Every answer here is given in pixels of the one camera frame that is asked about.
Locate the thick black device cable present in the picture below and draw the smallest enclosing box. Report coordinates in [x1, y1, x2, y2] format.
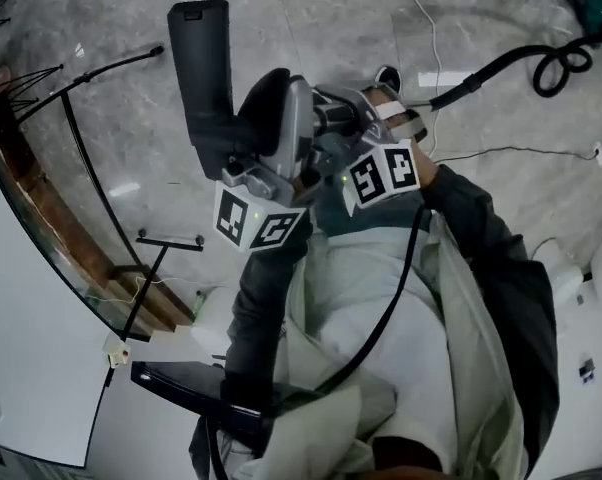
[203, 415, 232, 480]

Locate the person's left forearm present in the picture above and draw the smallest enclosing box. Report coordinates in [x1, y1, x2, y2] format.
[220, 215, 315, 409]

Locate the person's right forearm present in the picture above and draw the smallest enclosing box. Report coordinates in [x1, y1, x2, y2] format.
[415, 145, 532, 279]

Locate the black chest-mounted device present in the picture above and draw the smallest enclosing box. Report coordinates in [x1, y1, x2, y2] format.
[129, 360, 282, 449]

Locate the black tripod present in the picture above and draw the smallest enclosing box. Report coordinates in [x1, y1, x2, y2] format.
[0, 0, 65, 117]

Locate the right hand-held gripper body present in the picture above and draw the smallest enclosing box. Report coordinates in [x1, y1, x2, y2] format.
[313, 128, 423, 218]

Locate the white rounded unit with slot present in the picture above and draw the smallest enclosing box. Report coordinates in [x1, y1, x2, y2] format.
[190, 285, 242, 364]

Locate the black grey handheld device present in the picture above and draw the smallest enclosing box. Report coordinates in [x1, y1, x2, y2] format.
[166, 0, 255, 182]

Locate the white wooden-edged table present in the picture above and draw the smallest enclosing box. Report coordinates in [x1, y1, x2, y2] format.
[0, 62, 202, 472]

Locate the black metal stand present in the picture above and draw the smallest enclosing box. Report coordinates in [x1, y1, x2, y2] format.
[10, 42, 206, 349]

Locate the white box with red button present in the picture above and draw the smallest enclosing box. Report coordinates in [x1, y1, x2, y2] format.
[103, 335, 132, 369]

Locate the white floor cable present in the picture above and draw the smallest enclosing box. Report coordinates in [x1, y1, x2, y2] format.
[386, 0, 445, 159]

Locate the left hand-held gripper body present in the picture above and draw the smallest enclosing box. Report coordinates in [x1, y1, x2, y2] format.
[212, 155, 333, 254]

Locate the person with head-mounted camera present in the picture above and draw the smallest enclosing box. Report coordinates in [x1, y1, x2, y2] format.
[188, 192, 562, 480]

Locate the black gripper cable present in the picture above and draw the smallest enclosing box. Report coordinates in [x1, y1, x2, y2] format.
[275, 202, 427, 399]

